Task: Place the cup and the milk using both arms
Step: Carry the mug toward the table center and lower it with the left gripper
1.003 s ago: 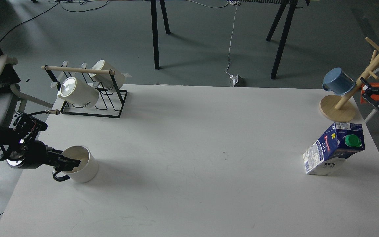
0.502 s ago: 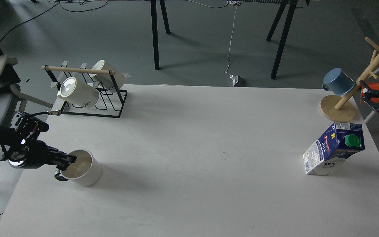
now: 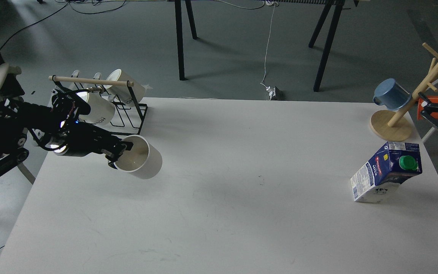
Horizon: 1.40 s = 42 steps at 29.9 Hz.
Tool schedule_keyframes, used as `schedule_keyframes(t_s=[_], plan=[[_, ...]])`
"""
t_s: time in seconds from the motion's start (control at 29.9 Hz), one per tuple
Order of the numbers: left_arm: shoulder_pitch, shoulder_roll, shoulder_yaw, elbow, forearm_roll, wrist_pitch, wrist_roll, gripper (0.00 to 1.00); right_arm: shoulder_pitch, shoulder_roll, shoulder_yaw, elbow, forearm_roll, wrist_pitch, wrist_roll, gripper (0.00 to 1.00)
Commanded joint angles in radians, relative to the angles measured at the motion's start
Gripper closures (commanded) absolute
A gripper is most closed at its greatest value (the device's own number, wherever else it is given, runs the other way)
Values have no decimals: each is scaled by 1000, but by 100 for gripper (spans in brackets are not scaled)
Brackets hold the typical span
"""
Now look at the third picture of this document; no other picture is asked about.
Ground blue white milk carton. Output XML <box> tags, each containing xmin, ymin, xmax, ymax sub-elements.
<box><xmin>351</xmin><ymin>142</ymin><xmax>422</xmax><ymax>203</ymax></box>

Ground white power adapter on floor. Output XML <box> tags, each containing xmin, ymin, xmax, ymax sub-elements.
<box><xmin>266</xmin><ymin>86</ymin><xmax>283</xmax><ymax>100</ymax></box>

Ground black table legs right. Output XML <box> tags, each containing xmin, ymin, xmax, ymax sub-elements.
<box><xmin>308</xmin><ymin>0</ymin><xmax>346</xmax><ymax>92</ymax></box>

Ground orange mug on tree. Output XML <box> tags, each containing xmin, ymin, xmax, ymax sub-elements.
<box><xmin>417</xmin><ymin>96</ymin><xmax>438</xmax><ymax>120</ymax></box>

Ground black floor cable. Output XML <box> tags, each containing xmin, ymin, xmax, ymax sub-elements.
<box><xmin>0</xmin><ymin>0</ymin><xmax>128</xmax><ymax>50</ymax></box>

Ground white mug rear on rack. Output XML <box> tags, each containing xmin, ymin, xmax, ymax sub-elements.
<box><xmin>104</xmin><ymin>69</ymin><xmax>146</xmax><ymax>108</ymax></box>

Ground white mug on rack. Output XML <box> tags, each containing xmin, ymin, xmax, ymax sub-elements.
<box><xmin>77</xmin><ymin>92</ymin><xmax>116</xmax><ymax>126</ymax></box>
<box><xmin>104</xmin><ymin>69</ymin><xmax>146</xmax><ymax>108</ymax></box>

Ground white mug front on rack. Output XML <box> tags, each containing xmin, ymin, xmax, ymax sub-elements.
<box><xmin>77</xmin><ymin>92</ymin><xmax>116</xmax><ymax>126</ymax></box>

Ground black wire mug rack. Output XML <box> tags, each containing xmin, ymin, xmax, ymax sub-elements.
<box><xmin>49</xmin><ymin>75</ymin><xmax>148</xmax><ymax>137</ymax></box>

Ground white floor cable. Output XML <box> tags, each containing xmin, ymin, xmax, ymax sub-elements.
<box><xmin>219</xmin><ymin>0</ymin><xmax>279</xmax><ymax>89</ymax></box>

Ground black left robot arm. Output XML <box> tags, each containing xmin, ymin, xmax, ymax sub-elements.
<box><xmin>0</xmin><ymin>64</ymin><xmax>135</xmax><ymax>177</ymax></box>

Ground white mug black handle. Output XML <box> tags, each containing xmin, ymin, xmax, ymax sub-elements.
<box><xmin>112</xmin><ymin>135</ymin><xmax>163</xmax><ymax>179</ymax></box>

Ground blue mug on tree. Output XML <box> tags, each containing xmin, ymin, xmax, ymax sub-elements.
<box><xmin>373</xmin><ymin>78</ymin><xmax>412</xmax><ymax>111</ymax></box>

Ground black table legs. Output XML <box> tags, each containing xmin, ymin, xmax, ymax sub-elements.
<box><xmin>168</xmin><ymin>0</ymin><xmax>198</xmax><ymax>81</ymax></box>
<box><xmin>308</xmin><ymin>0</ymin><xmax>346</xmax><ymax>92</ymax></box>

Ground black table legs left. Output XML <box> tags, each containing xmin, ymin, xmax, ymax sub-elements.
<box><xmin>168</xmin><ymin>0</ymin><xmax>198</xmax><ymax>81</ymax></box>

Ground wooden mug tree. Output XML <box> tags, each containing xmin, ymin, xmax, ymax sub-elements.
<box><xmin>370</xmin><ymin>42</ymin><xmax>438</xmax><ymax>142</ymax></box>

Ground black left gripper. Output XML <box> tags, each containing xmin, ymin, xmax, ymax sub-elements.
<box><xmin>53</xmin><ymin>123</ymin><xmax>134</xmax><ymax>167</ymax></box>

